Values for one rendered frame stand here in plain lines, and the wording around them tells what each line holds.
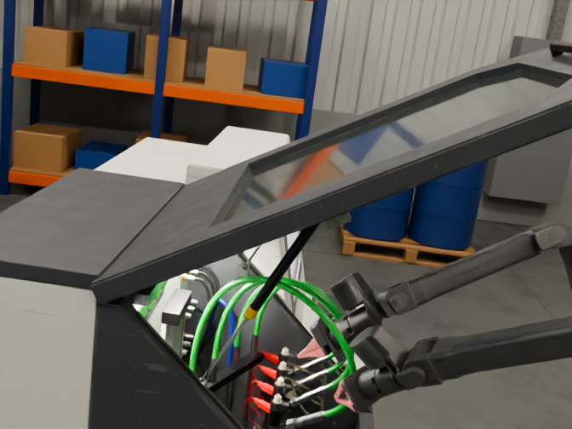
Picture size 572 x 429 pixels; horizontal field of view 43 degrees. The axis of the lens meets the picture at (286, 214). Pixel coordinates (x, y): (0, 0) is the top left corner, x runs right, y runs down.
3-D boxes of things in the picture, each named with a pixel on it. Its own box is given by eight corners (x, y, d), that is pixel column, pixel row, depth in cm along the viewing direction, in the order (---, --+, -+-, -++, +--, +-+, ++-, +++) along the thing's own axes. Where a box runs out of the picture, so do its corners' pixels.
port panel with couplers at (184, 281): (182, 374, 181) (195, 259, 173) (169, 372, 181) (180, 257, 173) (192, 351, 194) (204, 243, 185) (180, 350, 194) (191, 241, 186)
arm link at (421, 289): (570, 243, 156) (545, 248, 167) (559, 218, 156) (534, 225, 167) (394, 318, 147) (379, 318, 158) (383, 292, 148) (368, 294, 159)
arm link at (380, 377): (409, 394, 129) (423, 373, 133) (384, 365, 129) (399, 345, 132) (386, 402, 134) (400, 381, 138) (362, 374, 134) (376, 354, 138)
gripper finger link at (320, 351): (292, 332, 162) (325, 314, 159) (308, 359, 162) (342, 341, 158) (281, 343, 156) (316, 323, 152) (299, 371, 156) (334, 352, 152)
